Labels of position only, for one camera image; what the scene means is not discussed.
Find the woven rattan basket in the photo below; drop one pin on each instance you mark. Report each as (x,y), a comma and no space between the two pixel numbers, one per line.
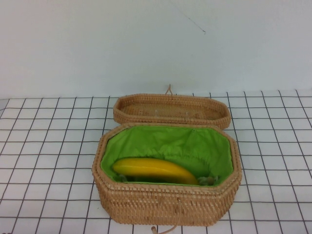
(158,204)

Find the white black-grid tablecloth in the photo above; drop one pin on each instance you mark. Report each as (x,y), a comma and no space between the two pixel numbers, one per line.
(48,151)

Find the woven rattan basket lid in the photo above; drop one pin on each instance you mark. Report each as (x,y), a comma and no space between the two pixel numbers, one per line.
(170,108)

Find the yellow plastic banana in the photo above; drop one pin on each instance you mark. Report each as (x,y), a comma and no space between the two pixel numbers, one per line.
(151,168)

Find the green fabric basket lining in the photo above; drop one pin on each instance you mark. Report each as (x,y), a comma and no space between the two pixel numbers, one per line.
(170,142)

